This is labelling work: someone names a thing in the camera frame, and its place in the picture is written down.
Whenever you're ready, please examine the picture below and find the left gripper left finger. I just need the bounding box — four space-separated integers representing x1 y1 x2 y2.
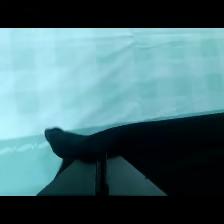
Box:
36 159 102 197

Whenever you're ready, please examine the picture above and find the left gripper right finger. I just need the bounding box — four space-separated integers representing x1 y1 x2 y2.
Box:
101 155 168 197

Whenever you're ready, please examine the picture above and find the black garment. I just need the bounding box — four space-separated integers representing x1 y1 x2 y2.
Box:
44 112 224 197

